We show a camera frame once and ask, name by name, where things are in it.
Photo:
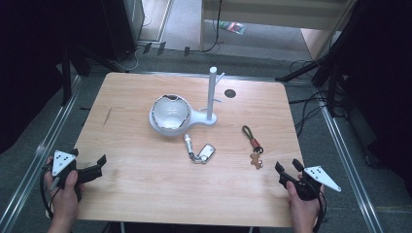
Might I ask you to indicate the light wooden desk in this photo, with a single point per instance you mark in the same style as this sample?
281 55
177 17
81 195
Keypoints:
275 13

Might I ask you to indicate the colourful packet on floor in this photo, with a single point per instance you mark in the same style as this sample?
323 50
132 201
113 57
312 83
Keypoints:
232 27

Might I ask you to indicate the black cabinet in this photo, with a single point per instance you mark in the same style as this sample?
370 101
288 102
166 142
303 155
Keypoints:
124 26

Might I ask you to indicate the black round table grommet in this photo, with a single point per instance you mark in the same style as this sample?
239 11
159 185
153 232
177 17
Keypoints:
230 93

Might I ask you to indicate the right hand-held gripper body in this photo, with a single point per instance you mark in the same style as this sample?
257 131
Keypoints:
319 177

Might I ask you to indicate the person's left hand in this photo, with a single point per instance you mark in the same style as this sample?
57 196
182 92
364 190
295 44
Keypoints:
64 197

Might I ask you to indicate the white stand with pegged pole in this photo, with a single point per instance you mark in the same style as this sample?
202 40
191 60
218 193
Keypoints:
210 93

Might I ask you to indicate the person's right hand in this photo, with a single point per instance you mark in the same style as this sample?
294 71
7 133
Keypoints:
302 210

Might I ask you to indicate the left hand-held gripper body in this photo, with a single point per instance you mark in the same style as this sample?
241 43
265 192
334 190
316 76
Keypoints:
61 161

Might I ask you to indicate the aluminium floor rail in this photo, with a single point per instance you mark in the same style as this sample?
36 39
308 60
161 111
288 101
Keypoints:
350 168
39 152

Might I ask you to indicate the black metal stand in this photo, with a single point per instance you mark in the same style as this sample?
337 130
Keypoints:
330 81
66 77

